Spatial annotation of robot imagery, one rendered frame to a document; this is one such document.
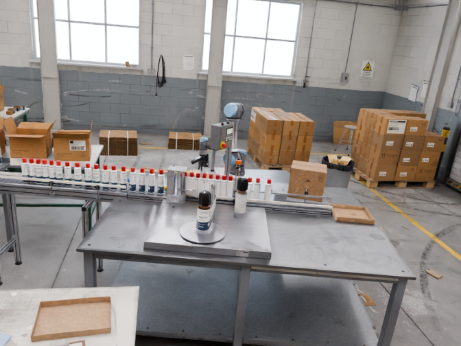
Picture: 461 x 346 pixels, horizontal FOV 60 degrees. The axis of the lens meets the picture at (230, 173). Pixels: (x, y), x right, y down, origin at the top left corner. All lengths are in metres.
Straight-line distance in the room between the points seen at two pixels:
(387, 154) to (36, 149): 4.92
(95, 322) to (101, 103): 6.82
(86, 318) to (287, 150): 5.13
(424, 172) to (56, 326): 6.14
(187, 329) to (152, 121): 6.19
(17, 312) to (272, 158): 5.10
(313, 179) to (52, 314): 2.22
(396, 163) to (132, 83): 5.19
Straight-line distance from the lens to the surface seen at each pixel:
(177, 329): 2.94
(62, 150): 4.36
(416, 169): 7.09
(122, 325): 2.09
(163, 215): 2.91
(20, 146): 4.52
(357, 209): 3.56
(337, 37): 9.15
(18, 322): 2.21
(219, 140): 3.07
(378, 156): 6.63
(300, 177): 3.44
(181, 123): 8.61
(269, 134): 6.54
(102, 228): 2.86
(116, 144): 7.09
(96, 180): 3.34
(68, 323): 2.14
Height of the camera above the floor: 2.15
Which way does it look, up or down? 19 degrees down
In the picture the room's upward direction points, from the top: 5 degrees clockwise
